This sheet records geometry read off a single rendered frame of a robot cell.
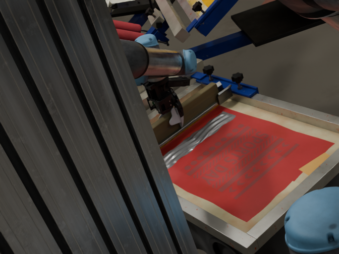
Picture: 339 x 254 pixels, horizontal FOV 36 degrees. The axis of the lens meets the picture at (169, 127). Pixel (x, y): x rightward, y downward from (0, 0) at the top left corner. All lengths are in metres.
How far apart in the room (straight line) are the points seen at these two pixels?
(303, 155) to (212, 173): 0.29
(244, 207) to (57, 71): 1.17
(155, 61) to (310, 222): 0.78
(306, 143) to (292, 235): 1.03
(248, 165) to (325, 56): 2.62
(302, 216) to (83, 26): 0.41
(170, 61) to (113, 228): 1.01
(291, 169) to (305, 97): 2.15
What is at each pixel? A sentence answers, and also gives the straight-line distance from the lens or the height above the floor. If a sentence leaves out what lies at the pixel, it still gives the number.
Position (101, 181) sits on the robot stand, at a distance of 0.48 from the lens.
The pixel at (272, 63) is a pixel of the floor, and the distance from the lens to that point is 4.28.
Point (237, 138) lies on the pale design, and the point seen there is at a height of 0.96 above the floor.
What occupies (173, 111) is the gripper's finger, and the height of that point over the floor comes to 1.08.
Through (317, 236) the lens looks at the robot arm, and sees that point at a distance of 0.70.
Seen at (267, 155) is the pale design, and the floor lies 0.96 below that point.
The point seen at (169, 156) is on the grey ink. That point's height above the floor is 0.96.
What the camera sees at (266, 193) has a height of 0.96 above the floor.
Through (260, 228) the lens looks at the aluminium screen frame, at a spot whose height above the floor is 0.99.
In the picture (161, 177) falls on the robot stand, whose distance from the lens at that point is 0.57.
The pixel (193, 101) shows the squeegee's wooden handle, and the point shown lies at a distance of 1.91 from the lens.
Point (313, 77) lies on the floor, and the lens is 3.98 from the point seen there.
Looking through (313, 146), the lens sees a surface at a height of 0.96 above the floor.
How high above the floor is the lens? 2.00
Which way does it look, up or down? 31 degrees down
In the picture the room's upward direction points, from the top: 19 degrees counter-clockwise
